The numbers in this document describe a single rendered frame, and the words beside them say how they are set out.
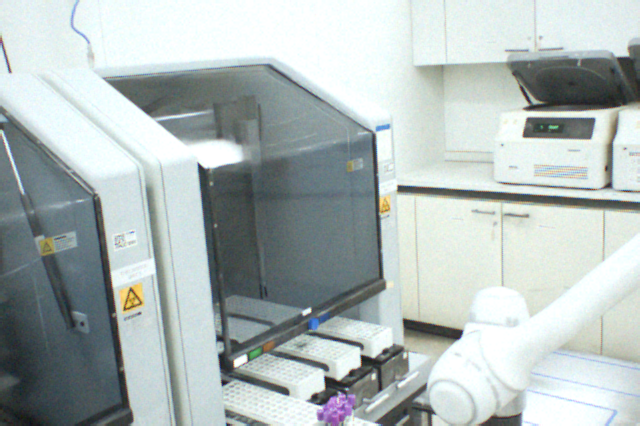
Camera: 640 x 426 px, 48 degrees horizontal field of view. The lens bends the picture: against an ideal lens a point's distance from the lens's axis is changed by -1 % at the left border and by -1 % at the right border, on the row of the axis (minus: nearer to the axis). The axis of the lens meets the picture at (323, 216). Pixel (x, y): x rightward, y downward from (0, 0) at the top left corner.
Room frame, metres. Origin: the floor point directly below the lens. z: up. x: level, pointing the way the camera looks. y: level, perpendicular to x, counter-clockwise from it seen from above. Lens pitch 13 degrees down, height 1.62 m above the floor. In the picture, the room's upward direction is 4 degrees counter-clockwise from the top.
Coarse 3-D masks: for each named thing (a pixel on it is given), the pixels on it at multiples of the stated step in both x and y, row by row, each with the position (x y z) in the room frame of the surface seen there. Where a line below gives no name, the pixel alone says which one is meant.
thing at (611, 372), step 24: (552, 360) 1.69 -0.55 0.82; (576, 360) 1.68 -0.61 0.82; (600, 360) 1.67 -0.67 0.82; (552, 384) 1.56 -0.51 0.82; (576, 384) 1.56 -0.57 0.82; (600, 384) 1.55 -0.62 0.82; (624, 384) 1.54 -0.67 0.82; (432, 408) 1.50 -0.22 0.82; (528, 408) 1.46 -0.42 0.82; (552, 408) 1.45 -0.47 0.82; (576, 408) 1.44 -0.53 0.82; (600, 408) 1.44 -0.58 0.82; (624, 408) 1.43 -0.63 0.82
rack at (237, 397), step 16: (240, 384) 1.59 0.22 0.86; (224, 400) 1.52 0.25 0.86; (240, 400) 1.51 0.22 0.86; (256, 400) 1.51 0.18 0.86; (272, 400) 1.51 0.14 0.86; (288, 400) 1.50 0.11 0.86; (240, 416) 1.50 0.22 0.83; (256, 416) 1.44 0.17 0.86; (272, 416) 1.43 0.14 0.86; (288, 416) 1.42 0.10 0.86; (304, 416) 1.42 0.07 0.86
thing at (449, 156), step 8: (448, 152) 4.45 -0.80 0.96; (456, 152) 4.42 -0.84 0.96; (464, 152) 4.39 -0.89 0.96; (472, 152) 4.35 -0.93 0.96; (480, 152) 4.33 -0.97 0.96; (488, 152) 4.30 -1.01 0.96; (448, 160) 4.45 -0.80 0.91; (456, 160) 4.42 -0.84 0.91; (464, 160) 4.38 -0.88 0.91; (472, 160) 4.35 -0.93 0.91; (480, 160) 4.32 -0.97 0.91; (488, 160) 4.28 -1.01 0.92
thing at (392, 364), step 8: (384, 352) 1.83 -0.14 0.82; (392, 352) 1.82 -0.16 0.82; (400, 352) 1.85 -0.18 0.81; (408, 352) 1.87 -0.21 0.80; (368, 360) 1.80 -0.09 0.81; (376, 360) 1.78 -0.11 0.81; (384, 360) 1.79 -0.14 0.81; (392, 360) 1.80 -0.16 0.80; (400, 360) 1.83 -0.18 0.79; (376, 368) 1.77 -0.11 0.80; (384, 368) 1.77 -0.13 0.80; (392, 368) 1.80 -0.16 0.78; (400, 368) 1.83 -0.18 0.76; (408, 368) 1.86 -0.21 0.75; (384, 376) 1.77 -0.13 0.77; (392, 376) 1.80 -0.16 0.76; (400, 376) 1.81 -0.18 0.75; (416, 376) 1.81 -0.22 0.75; (384, 384) 1.77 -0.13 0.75; (400, 384) 1.76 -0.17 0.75
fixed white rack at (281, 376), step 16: (240, 368) 1.68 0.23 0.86; (256, 368) 1.68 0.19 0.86; (272, 368) 1.67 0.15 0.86; (288, 368) 1.66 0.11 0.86; (304, 368) 1.66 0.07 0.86; (256, 384) 1.70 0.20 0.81; (272, 384) 1.70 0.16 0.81; (288, 384) 1.58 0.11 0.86; (304, 384) 1.58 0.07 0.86; (320, 384) 1.62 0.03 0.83; (304, 400) 1.58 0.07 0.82
